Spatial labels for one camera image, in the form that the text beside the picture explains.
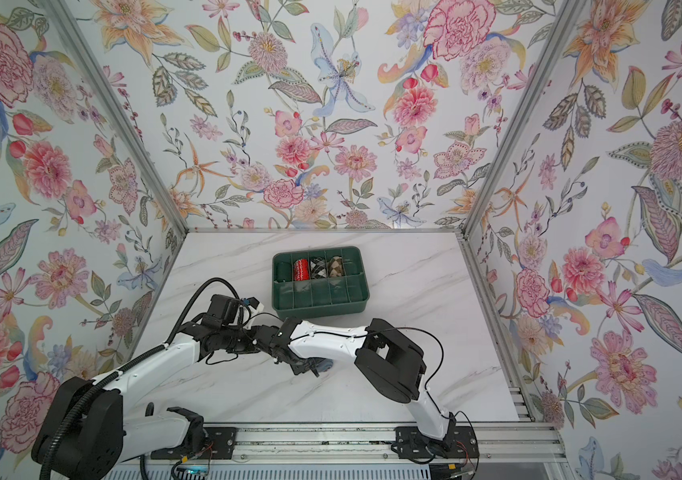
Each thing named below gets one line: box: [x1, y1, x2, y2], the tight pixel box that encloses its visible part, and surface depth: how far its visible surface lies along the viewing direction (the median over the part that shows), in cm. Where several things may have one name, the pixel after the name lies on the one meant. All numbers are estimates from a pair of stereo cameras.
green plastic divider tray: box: [272, 246, 370, 317], surface depth 105 cm
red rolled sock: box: [293, 258, 310, 281], surface depth 105 cm
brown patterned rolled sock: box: [328, 255, 346, 277], surface depth 105 cm
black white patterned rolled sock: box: [310, 257, 327, 279], surface depth 105 cm
